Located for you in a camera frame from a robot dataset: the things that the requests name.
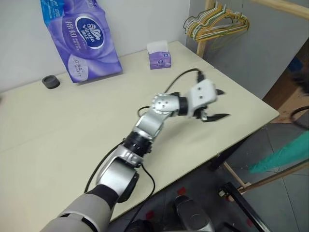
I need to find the small purple tissue box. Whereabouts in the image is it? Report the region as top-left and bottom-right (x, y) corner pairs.
(146, 41), (173, 71)

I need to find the black metal bar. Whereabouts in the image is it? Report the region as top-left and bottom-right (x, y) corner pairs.
(218, 182), (269, 232)

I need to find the black table leg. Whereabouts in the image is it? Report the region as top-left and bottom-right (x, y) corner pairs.
(208, 137), (252, 172)

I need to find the white wire hanger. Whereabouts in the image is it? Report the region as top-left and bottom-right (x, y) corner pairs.
(199, 4), (245, 37)

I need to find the wooden clothes rack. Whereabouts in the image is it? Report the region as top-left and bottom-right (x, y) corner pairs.
(196, 0), (309, 203)

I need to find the brown cardboard box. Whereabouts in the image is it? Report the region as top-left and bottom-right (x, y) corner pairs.
(262, 69), (309, 124)

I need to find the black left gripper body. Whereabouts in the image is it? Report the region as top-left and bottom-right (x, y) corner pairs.
(192, 105), (211, 122)

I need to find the dark rounded silver-edged shape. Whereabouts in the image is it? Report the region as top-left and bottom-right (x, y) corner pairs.
(173, 194), (216, 232)

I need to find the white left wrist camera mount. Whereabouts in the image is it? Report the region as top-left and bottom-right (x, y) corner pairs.
(186, 78), (217, 118)

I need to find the bunch of wire hangers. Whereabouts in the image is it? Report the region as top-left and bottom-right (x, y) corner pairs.
(195, 4), (251, 42)

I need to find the green wire hanger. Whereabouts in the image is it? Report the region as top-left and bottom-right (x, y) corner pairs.
(183, 14), (232, 52)

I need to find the large purple tissue pack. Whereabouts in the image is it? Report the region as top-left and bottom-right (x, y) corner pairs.
(40, 0), (124, 84)

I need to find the black curved loop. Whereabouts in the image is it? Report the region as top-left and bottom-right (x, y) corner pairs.
(290, 105), (309, 128)

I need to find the black round puck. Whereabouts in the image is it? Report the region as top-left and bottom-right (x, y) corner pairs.
(41, 75), (61, 91)

